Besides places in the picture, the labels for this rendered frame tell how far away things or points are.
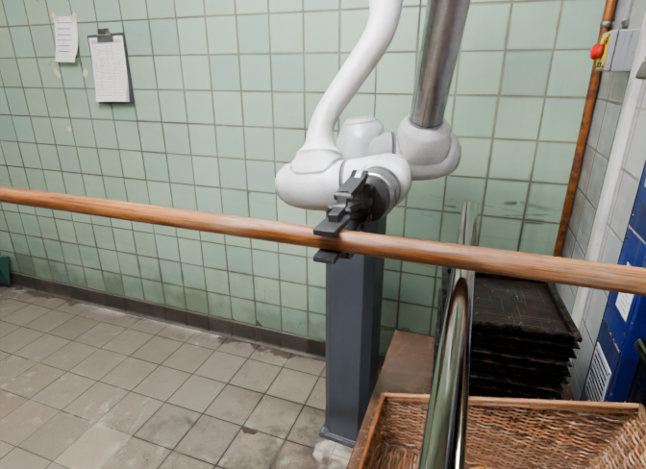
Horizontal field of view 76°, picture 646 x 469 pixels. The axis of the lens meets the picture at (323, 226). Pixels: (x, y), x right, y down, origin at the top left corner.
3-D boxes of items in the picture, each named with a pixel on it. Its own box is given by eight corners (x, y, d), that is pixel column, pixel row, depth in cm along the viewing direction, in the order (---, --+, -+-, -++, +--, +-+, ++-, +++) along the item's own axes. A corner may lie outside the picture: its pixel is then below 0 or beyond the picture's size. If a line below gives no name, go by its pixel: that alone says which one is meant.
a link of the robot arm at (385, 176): (399, 214, 80) (393, 224, 74) (354, 209, 83) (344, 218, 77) (402, 167, 76) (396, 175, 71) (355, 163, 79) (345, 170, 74)
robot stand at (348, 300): (336, 402, 189) (339, 189, 154) (381, 415, 181) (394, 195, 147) (318, 436, 171) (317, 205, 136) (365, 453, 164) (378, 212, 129)
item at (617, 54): (623, 71, 117) (633, 32, 113) (634, 71, 108) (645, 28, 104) (592, 71, 119) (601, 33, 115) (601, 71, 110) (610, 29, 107)
